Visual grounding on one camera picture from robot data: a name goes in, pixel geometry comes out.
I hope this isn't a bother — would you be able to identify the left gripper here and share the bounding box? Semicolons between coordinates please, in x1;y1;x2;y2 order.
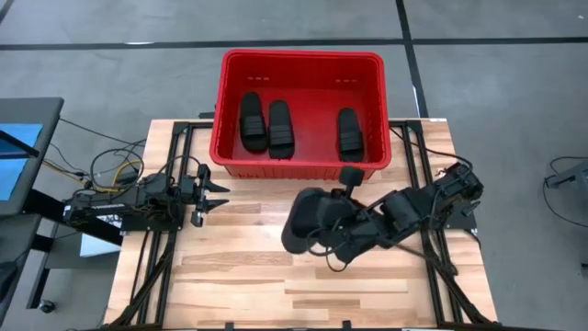
177;164;232;229

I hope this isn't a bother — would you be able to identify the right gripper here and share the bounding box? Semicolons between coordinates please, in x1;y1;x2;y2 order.
320;165;397;267

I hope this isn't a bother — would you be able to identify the black rubber slide sandal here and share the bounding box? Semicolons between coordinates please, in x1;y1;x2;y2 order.
238;91;269;154
280;187;357;256
267;99;296;161
336;107;366;164

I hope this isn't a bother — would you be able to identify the red plastic bin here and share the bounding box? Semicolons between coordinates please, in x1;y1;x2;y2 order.
209;48;393;182

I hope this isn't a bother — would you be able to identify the white paper box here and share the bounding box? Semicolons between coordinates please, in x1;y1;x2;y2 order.
79;224;129;258

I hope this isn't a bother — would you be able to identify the black desk stand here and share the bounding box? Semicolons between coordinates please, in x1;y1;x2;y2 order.
20;187;126;312

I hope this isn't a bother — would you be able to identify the grey monitor blue screen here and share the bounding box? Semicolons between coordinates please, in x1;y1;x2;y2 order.
0;96;65;218

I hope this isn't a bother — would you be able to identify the grey device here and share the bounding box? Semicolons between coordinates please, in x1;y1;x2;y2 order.
544;158;588;190

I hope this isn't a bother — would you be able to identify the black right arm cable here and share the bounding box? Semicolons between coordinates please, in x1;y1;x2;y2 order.
305;227;368;273

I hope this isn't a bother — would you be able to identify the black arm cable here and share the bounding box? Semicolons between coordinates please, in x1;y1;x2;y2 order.
89;145;203;194
305;227;368;273

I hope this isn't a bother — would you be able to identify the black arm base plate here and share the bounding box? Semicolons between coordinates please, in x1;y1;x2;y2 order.
440;192;479;232
119;196;187;233

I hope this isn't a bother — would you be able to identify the black aluminium frame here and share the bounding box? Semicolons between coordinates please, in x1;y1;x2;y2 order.
109;120;217;328
388;119;500;328

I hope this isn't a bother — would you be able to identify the yellow cable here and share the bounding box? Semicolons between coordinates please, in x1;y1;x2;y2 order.
43;158;143;194

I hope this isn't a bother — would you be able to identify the thin black cable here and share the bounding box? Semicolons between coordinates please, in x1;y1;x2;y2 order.
388;123;475;172
58;117;148;149

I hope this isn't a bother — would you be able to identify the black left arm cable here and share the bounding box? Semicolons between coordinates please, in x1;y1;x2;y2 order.
89;145;203;194

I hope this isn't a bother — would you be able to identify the black device cable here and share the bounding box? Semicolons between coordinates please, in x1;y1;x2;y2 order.
540;154;588;230

